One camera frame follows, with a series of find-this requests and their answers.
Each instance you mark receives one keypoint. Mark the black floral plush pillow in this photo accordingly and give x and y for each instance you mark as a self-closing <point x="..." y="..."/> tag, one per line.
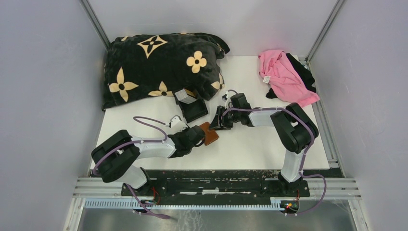
<point x="144" y="66"/>

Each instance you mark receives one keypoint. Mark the pink cloth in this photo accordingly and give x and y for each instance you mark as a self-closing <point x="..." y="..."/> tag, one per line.
<point x="276" y="69"/>

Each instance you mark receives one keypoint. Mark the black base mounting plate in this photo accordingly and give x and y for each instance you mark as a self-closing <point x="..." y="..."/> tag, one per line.
<point x="230" y="187"/>

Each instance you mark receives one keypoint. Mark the white slotted cable duct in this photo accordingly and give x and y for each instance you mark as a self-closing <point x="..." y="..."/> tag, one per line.
<point x="133" y="204"/>

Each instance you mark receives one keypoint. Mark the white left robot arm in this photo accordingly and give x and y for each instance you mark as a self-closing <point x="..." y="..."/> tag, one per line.
<point x="114" y="158"/>

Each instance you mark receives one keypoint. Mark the white card stack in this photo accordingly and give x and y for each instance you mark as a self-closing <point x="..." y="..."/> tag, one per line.
<point x="185" y="96"/>

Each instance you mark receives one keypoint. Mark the brown leather card holder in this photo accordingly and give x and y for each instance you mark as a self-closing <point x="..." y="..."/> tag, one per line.
<point x="210" y="135"/>

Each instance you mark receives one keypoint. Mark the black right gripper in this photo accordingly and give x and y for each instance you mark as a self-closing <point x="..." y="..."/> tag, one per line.
<point x="218" y="124"/>

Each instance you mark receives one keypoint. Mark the black cloth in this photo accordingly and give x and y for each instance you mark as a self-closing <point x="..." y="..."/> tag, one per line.
<point x="304" y="73"/>

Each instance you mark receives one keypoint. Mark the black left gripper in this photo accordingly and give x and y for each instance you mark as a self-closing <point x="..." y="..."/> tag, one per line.
<point x="179" y="134"/>

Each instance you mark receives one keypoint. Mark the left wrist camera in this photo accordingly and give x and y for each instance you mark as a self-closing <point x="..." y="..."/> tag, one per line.
<point x="176" y="124"/>

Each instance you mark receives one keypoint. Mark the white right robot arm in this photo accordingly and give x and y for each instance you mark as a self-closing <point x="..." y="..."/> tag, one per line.
<point x="295" y="130"/>

